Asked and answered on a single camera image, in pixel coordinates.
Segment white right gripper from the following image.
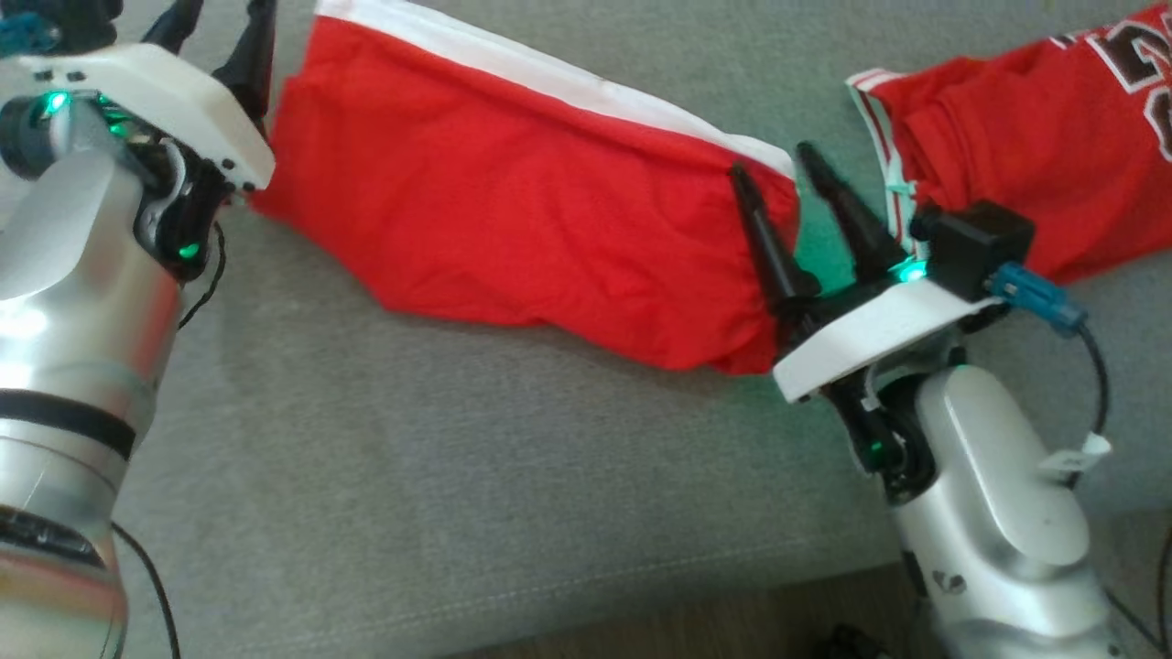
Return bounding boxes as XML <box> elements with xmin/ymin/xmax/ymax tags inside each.
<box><xmin>728</xmin><ymin>141</ymin><xmax>1005</xmax><ymax>502</ymax></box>

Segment red jersey with number 23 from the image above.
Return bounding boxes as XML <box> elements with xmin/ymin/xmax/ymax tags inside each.
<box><xmin>846</xmin><ymin>4</ymin><xmax>1172</xmax><ymax>286</ymax></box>

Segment arm cable blue plug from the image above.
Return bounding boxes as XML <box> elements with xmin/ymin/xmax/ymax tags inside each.
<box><xmin>988</xmin><ymin>263</ymin><xmax>1115</xmax><ymax>492</ymax></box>
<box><xmin>0</xmin><ymin>11</ymin><xmax>229</xmax><ymax>659</ymax></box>

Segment right arm cable blue plug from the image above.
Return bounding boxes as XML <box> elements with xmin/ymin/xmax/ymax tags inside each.
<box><xmin>988</xmin><ymin>263</ymin><xmax>1115</xmax><ymax>492</ymax></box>

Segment thin black cable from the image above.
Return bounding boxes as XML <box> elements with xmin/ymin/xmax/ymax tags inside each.
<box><xmin>1101</xmin><ymin>525</ymin><xmax>1172</xmax><ymax>656</ymax></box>

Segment grey sofa seat cushion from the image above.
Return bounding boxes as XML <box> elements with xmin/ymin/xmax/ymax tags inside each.
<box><xmin>0</xmin><ymin>0</ymin><xmax>1172</xmax><ymax>659</ymax></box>

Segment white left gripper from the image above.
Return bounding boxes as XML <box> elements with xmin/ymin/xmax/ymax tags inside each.
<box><xmin>0</xmin><ymin>0</ymin><xmax>278</xmax><ymax>282</ymax></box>

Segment left arm cable blue plug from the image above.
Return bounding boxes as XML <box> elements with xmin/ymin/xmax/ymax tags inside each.
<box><xmin>0</xmin><ymin>11</ymin><xmax>229</xmax><ymax>659</ymax></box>

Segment red shorts with white stripe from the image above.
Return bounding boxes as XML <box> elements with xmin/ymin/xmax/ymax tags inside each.
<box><xmin>248</xmin><ymin>0</ymin><xmax>803</xmax><ymax>377</ymax></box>

